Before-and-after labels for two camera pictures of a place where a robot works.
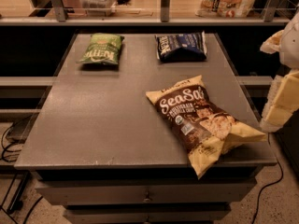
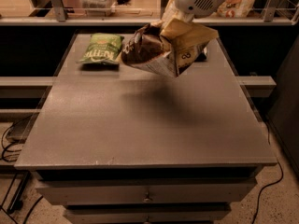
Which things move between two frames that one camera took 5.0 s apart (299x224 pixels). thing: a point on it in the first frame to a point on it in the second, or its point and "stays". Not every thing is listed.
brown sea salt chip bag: [203, 131] to [170, 46]
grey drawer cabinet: [100, 153] stays
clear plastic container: [99, 1] stays
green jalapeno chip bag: [103, 49] stays
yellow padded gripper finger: [284, 91] to [172, 11]
